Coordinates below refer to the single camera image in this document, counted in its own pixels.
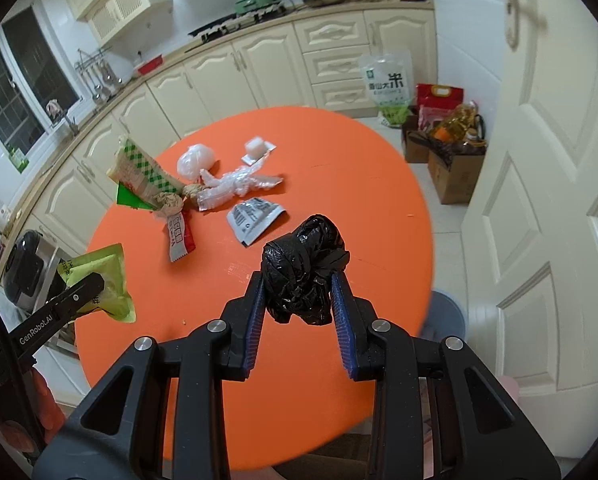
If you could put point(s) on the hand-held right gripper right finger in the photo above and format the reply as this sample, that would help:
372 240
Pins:
343 330

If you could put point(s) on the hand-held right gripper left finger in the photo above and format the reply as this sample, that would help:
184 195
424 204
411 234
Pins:
256 330

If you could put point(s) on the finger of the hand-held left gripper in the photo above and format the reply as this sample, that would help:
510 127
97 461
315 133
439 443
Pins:
86 290

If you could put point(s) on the yellow green snack packet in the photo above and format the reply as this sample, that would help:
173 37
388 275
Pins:
106 272

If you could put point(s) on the black plastic bag ball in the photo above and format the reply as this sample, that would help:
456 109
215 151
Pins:
304 265

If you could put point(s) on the dark green packet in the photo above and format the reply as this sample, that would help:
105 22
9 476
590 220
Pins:
129 199

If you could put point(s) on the red white snack wrapper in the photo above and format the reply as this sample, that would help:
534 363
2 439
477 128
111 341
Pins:
181 237

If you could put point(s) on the silver printed sachet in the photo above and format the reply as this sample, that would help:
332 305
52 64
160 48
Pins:
254 220

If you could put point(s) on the brown paper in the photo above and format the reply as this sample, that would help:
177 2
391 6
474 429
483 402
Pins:
168 205

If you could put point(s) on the green checkered paper bag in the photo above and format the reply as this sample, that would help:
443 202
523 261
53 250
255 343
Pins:
139 170

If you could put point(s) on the clear plastic wrap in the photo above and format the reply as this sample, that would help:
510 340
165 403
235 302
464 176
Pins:
234 187

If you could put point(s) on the knotted white plastic bag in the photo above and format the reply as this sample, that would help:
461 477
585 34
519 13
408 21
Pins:
196 161

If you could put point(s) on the clear sachet with white block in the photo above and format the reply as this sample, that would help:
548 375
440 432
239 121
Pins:
258 149

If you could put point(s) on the person's left hand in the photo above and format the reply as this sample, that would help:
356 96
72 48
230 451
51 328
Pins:
49 410

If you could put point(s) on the black rice cooker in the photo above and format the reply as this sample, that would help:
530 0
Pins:
24 270

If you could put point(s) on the orange round table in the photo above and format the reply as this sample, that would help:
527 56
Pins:
329 200

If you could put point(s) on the green bottle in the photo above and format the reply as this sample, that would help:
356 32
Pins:
18 157

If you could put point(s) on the pink stool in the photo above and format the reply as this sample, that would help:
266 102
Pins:
510 389

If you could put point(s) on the small figurine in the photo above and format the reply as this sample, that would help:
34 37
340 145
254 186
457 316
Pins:
54 111

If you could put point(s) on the large cardboard box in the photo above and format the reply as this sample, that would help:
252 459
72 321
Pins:
454 180

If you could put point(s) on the small cardboard box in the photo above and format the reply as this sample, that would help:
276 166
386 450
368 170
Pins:
416 147

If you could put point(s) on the kitchen window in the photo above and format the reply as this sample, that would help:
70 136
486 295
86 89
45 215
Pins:
24 90

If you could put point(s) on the hanging utensil rack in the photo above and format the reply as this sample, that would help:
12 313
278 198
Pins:
99 77

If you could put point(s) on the red basin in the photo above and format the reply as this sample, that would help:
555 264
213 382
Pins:
150 66

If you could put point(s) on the yellow cooking oil bottle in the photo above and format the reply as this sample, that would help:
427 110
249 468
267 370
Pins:
461 125

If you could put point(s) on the white panel door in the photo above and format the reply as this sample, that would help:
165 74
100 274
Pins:
554 210

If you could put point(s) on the red gift bag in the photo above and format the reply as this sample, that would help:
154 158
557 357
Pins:
441 97

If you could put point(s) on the clear rice bag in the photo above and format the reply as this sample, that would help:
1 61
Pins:
386 80

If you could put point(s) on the cream lower kitchen cabinets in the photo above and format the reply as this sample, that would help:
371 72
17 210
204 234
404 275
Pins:
259 70

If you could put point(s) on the cream lattice door cabinet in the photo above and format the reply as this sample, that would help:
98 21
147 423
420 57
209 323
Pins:
124 10

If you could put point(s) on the black gas stove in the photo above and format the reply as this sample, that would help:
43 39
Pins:
239 22

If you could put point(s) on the green electric pot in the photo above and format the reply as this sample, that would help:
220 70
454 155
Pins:
256 1

